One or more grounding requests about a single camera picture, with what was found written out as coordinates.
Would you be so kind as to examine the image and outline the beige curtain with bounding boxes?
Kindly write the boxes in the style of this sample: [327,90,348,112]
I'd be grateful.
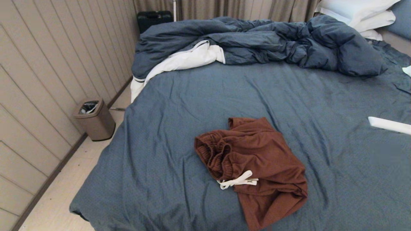
[133,0,321,22]

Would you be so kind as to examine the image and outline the bin liner bag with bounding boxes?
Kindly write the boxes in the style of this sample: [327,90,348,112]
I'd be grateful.
[79,101,99,115]

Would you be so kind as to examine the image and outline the large white pillow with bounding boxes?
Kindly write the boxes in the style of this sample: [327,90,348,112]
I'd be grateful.
[316,0,401,28]

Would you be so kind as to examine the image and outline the white flat box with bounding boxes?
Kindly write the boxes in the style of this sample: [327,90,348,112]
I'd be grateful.
[368,116,411,135]

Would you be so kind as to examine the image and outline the crumpled blue duvet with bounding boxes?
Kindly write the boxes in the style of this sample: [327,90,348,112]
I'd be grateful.
[132,15,388,80]

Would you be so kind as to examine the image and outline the brown square trash bin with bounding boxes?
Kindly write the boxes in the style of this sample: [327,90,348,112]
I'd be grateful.
[74,98,116,141]

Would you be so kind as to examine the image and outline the white duvet lining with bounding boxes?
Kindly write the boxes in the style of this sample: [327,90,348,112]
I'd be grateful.
[130,40,226,103]

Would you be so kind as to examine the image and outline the blue pillow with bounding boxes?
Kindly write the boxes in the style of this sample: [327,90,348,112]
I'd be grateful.
[384,0,411,40]

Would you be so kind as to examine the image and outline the brown elastic-waist shorts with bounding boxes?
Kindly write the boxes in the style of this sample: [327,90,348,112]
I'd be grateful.
[194,117,308,231]

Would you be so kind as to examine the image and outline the blue bed sheet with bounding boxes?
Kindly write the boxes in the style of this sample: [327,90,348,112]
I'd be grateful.
[68,40,411,231]

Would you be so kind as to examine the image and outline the black suitcase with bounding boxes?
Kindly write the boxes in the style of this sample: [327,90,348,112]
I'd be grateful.
[137,11,173,34]

